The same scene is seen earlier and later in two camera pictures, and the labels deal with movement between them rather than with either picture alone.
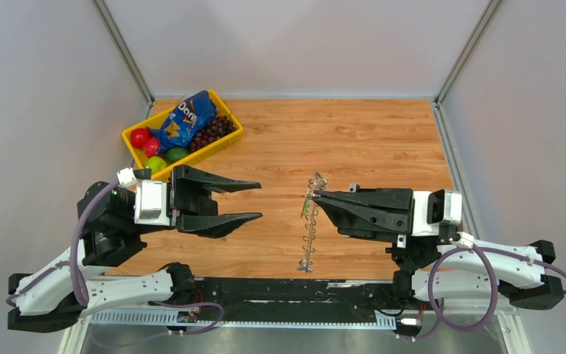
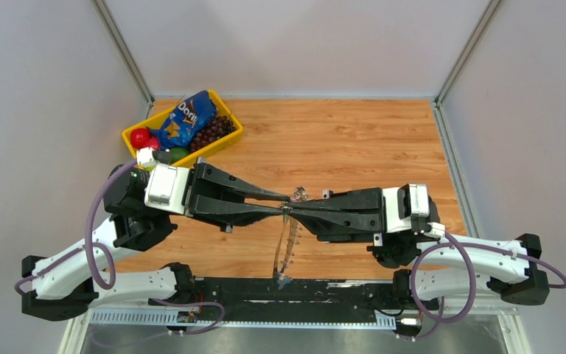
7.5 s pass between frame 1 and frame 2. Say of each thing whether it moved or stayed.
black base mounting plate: stayed
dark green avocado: stayed
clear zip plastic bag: moved
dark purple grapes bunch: stayed
